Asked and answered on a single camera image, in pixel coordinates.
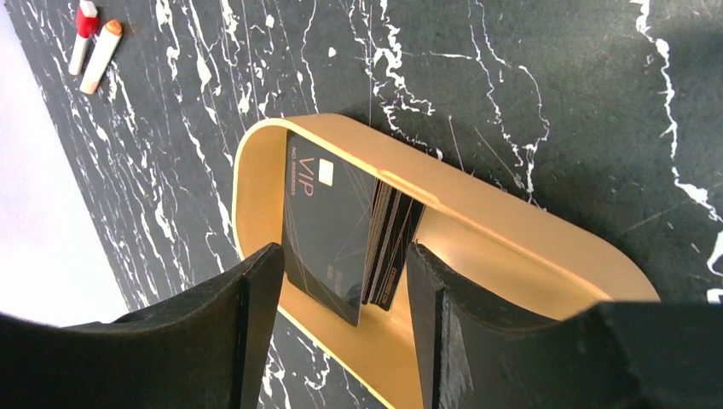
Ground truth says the tan oval tray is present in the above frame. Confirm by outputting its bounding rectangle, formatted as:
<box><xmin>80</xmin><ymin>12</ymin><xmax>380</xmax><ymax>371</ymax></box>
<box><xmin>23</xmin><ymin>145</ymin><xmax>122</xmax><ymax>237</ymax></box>
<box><xmin>233</xmin><ymin>113</ymin><xmax>659</xmax><ymax>408</ymax></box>

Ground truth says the red capped marker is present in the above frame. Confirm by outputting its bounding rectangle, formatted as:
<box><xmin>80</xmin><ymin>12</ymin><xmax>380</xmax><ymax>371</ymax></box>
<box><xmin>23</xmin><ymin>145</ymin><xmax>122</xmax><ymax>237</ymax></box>
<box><xmin>68</xmin><ymin>1</ymin><xmax>99</xmax><ymax>76</ymax></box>

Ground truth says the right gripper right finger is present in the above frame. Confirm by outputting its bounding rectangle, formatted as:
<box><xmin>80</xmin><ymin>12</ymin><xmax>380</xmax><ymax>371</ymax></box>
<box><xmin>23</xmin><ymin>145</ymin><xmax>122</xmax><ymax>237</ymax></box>
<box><xmin>407</xmin><ymin>243</ymin><xmax>722</xmax><ymax>408</ymax></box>

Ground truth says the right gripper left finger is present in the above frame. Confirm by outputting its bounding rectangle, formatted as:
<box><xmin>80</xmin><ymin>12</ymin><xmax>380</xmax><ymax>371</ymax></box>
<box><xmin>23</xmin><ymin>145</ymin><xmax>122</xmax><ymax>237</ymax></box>
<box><xmin>1</xmin><ymin>243</ymin><xmax>284</xmax><ymax>408</ymax></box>

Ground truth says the white pink marker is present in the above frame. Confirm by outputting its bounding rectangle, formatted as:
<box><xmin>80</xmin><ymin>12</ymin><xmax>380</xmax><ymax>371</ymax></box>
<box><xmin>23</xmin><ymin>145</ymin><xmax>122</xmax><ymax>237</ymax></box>
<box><xmin>79</xmin><ymin>19</ymin><xmax>123</xmax><ymax>95</ymax></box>

